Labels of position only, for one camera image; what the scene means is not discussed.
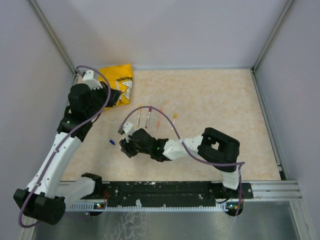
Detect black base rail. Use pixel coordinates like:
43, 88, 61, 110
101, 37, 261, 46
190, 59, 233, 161
74, 180, 253, 208

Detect aluminium frame side rail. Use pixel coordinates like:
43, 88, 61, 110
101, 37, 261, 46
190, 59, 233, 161
250, 67, 288, 180

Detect white pen red marks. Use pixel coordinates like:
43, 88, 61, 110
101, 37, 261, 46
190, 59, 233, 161
145, 110, 152, 129

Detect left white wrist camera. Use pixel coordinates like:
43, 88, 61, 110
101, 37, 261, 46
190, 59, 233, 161
82, 70, 103, 91

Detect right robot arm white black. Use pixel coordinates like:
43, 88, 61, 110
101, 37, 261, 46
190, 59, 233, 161
118, 122, 241, 198

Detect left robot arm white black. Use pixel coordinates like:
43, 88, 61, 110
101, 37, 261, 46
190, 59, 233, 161
13, 82, 122, 225

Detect white pen yellow tip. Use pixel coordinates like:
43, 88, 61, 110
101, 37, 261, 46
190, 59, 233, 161
136, 109, 141, 128

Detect yellow folded shirt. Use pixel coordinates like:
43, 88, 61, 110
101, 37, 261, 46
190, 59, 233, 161
99, 63, 134, 107

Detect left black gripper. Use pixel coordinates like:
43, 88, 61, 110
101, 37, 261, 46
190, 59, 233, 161
85, 80, 122, 118

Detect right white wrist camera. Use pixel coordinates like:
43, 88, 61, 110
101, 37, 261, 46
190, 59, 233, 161
118, 122, 135, 143

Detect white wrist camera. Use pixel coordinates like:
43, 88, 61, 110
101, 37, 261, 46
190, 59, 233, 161
118, 122, 135, 143
82, 70, 103, 91

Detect orange white pen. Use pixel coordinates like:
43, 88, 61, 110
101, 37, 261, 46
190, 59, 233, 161
157, 107, 163, 130

